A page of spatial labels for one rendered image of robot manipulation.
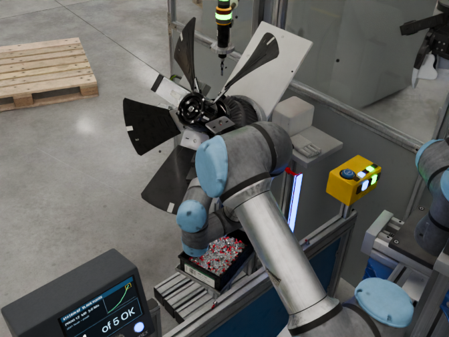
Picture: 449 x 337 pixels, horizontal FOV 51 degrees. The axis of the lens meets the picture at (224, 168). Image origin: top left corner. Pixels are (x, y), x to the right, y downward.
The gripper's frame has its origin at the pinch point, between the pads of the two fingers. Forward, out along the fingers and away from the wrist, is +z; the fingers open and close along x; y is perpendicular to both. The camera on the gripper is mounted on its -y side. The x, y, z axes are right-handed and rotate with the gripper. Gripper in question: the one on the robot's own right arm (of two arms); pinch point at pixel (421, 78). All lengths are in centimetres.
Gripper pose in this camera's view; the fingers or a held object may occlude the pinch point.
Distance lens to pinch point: 136.2
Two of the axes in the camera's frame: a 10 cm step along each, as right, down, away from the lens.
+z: -0.3, 7.9, 6.1
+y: 6.5, 4.8, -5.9
